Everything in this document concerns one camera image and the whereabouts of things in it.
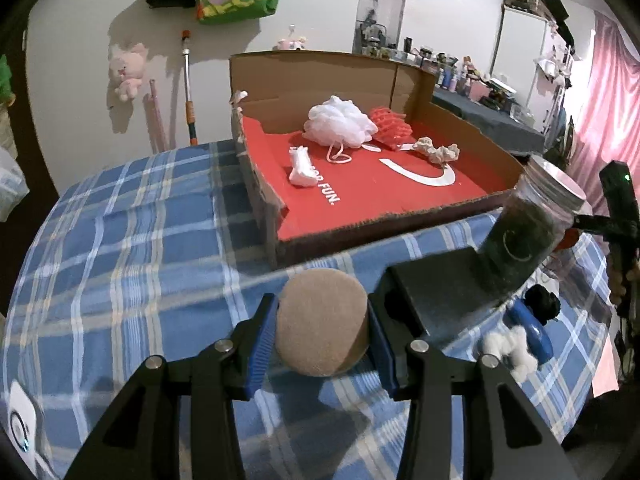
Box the white gauze roll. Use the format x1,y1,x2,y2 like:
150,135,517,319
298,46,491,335
289,146,319,187

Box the glass jar with metal lid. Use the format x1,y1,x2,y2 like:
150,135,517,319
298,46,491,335
475,155,587,301

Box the blue bandage roll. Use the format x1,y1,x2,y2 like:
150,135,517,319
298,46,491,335
505,300,555,363

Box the dark brown door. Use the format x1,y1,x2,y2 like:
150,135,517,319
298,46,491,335
0,0,63,201

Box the white and orange pole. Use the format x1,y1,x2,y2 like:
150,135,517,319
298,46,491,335
181,30,199,147

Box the white cotton ball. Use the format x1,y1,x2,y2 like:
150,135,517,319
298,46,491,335
481,325,538,378

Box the beige round powder puff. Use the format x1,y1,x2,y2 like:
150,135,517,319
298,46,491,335
275,268,370,378

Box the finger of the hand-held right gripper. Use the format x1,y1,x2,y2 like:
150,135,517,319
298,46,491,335
572,212,613,236

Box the red foam net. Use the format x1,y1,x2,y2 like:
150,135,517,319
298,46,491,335
369,106,413,151

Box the white flat device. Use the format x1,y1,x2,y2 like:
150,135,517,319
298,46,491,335
7,379,53,478

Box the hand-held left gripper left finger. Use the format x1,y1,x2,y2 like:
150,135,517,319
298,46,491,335
64,292,280,480

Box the black knitted ball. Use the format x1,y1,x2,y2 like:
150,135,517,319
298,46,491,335
526,284,561,321

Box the cardboard box with red inside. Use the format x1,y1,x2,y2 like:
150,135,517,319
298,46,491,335
229,51,531,268

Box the dark hanging clothes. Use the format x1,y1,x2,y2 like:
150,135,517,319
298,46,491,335
525,0,576,51

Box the small pink figurine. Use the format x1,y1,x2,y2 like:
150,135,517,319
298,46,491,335
272,25,307,52

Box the pink plush toy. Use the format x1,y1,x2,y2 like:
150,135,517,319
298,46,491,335
109,42,150,102

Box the pink stick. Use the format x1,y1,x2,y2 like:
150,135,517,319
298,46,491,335
148,79,169,153

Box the clear plastic bag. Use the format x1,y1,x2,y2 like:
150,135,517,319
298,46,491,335
0,147,30,223

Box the white mesh bath pouf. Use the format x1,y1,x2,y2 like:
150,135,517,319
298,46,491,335
303,95,379,165

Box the frameless wall mirror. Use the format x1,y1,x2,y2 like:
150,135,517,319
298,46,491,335
352,0,411,56

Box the table with dark cloth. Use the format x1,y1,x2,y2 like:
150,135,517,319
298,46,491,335
432,87,546,156

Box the pink curtain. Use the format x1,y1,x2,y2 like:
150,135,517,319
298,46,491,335
565,10,640,396

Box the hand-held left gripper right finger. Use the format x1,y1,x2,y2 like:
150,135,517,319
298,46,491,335
367,295,576,480

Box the clutter of bottles and figures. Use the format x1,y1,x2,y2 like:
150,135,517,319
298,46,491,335
355,35,536,121

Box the green plush toy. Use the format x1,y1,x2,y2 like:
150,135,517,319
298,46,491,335
0,55,15,106

